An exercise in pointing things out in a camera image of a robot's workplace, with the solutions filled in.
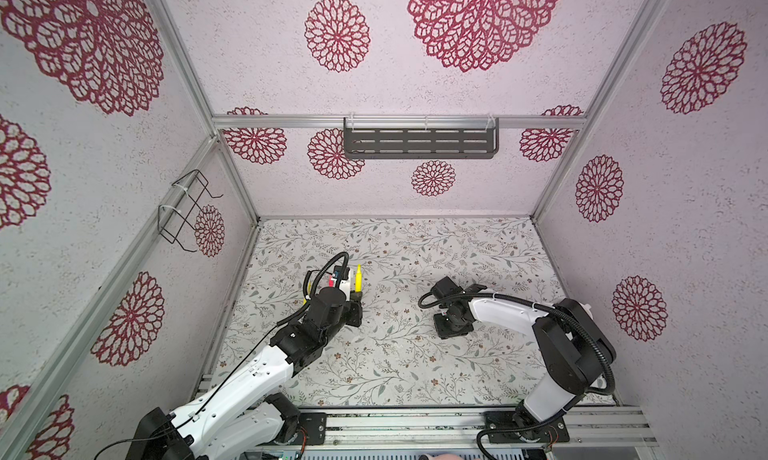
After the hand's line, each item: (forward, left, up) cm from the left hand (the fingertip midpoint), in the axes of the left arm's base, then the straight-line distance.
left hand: (357, 298), depth 80 cm
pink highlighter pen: (-4, +4, +15) cm, 16 cm away
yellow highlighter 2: (-1, +1, +13) cm, 13 cm away
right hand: (-2, -25, -16) cm, 30 cm away
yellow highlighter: (+2, -1, +6) cm, 6 cm away
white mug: (+1, -67, -9) cm, 67 cm away
